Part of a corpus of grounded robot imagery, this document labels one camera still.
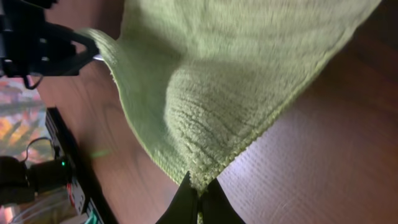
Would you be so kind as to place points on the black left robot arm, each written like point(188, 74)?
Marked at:
point(19, 183)

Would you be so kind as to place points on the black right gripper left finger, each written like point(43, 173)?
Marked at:
point(183, 208)

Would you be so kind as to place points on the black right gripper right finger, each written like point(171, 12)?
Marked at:
point(216, 208)

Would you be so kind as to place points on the light green cloth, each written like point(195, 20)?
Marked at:
point(200, 80)

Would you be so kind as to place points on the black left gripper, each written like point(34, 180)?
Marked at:
point(31, 45)

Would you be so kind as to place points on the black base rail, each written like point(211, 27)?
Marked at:
point(83, 188)

